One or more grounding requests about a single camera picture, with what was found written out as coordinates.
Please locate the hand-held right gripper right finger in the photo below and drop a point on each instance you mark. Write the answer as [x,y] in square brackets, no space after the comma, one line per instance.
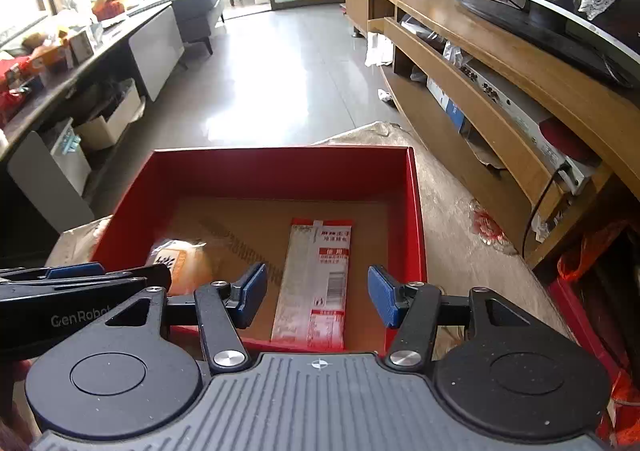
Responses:
[381,296]

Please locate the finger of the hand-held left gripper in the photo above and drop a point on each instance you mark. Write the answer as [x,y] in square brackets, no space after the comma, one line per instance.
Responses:
[75,271]
[125,283]

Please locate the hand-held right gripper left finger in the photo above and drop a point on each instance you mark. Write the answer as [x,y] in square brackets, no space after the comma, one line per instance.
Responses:
[252,293]

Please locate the red white snack packet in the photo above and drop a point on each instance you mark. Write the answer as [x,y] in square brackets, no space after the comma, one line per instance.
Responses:
[312,281]

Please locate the orange bread packet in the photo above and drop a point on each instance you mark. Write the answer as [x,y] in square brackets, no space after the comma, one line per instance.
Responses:
[187,266]

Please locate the red cardboard box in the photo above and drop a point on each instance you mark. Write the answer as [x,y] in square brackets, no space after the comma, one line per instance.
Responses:
[280,171]

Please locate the cream printed tablecloth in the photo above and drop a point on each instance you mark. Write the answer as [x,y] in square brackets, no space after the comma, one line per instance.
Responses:
[460,231]

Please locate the white box with teal label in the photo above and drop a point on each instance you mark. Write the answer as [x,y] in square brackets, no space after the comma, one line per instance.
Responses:
[70,156]

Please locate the white storage box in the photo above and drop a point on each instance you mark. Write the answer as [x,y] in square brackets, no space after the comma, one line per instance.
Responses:
[112,118]

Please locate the red packets on table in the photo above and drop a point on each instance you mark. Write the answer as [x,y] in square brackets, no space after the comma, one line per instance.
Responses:
[15,86]

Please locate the dark long table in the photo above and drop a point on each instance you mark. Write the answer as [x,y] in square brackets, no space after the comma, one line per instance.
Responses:
[75,76]

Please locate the blue white flat box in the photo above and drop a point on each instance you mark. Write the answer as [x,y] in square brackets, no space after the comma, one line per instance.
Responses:
[447,106]

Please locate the orange plastic bag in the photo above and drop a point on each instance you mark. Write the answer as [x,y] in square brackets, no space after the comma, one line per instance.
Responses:
[595,251]

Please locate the red crate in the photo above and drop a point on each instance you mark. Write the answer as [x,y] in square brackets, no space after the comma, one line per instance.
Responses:
[600,331]

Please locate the small white box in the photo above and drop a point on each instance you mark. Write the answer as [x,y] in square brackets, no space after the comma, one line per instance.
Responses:
[81,46]

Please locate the silver media player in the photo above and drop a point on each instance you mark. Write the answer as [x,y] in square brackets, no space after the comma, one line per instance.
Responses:
[515,106]

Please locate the red round object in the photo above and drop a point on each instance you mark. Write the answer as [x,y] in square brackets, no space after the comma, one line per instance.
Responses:
[567,138]

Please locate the white plastic bag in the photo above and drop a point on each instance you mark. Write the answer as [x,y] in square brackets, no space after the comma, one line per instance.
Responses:
[377,50]

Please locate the wooden television stand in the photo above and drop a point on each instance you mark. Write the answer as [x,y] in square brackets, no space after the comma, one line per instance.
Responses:
[500,46]

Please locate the grey sofa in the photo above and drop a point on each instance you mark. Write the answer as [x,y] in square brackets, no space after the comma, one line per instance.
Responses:
[197,16]

